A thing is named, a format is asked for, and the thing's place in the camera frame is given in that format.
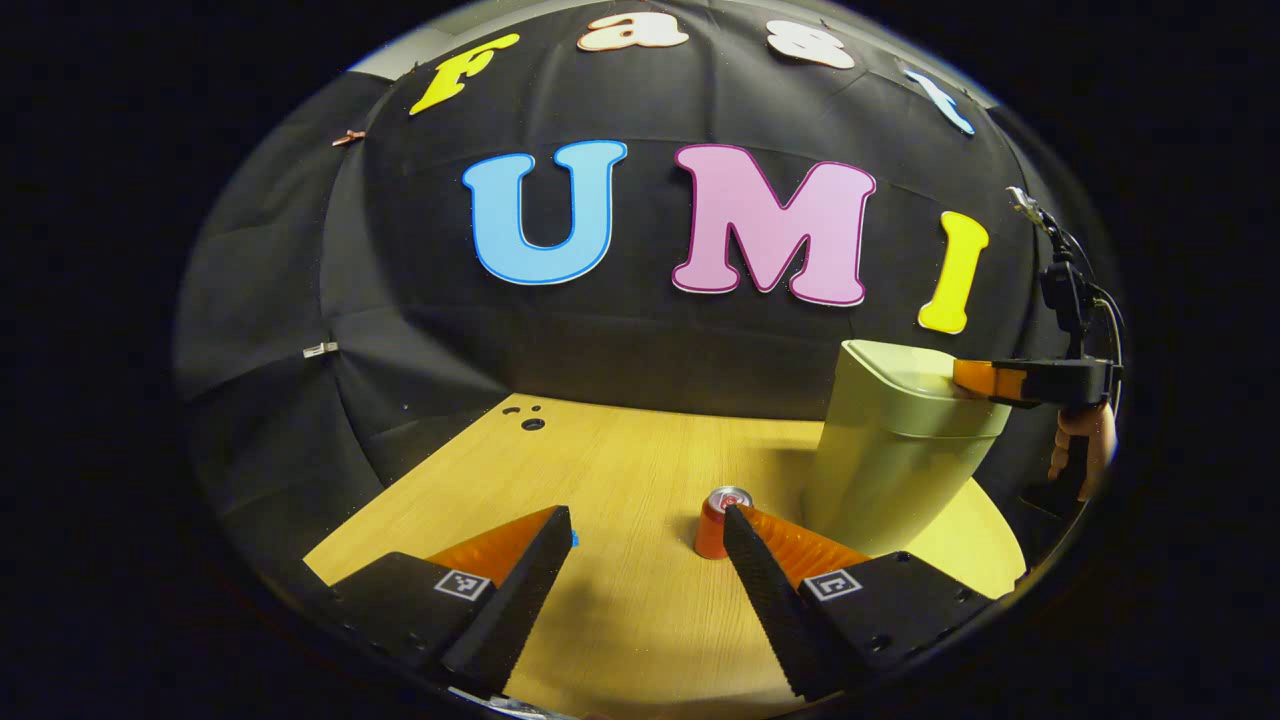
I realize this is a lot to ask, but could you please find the black backdrop cloth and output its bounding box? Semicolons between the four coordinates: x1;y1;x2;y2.
172;0;1121;601

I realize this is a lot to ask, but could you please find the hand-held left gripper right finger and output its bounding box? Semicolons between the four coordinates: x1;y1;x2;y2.
722;504;986;701

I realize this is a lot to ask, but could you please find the orange pop can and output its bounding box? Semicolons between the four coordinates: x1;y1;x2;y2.
694;486;753;560

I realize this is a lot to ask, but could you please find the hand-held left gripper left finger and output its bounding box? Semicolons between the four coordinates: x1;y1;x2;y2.
330;505;574;696

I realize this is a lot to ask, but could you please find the light green desktop garbage bin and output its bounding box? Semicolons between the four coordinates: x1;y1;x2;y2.
803;339;1013;558

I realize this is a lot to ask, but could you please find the wooden desktop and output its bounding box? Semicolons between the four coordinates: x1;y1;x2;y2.
303;393;1028;720

